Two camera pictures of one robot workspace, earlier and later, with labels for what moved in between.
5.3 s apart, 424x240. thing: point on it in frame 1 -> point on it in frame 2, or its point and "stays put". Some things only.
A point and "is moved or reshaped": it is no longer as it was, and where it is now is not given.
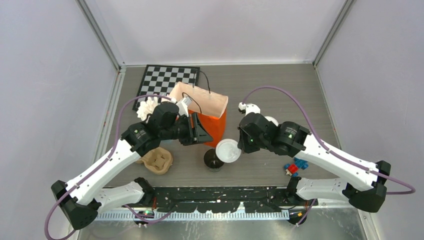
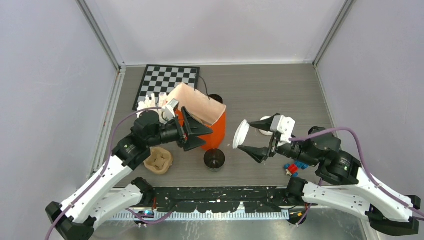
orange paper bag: x=209 y=107 is moved or reshaped
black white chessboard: x=160 y=80 stays put
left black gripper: x=199 y=134 stays put
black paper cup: x=212 y=160 stays put
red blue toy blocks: x=292 y=169 stays put
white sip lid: x=227 y=151 is moved or reshaped
